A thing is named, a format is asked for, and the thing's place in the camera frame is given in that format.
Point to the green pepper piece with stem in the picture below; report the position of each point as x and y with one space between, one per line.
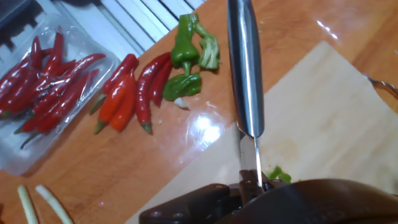
184 46

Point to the small white vegetable scrap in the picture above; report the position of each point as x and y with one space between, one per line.
181 103

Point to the dark red chili pepper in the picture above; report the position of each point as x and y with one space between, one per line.
121 73

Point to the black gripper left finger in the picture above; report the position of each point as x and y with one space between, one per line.
199 205

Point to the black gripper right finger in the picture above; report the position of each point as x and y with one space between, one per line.
273 184

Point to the pale green scallion piece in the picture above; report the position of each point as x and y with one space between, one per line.
54 203
27 205

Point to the split open green pepper piece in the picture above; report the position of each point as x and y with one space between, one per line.
210 51

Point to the green chili pepper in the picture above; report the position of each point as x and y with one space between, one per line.
278 174

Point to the wooden cutting board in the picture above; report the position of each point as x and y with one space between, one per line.
326 118

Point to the clear pack of red chilies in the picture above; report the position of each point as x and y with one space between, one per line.
46 93

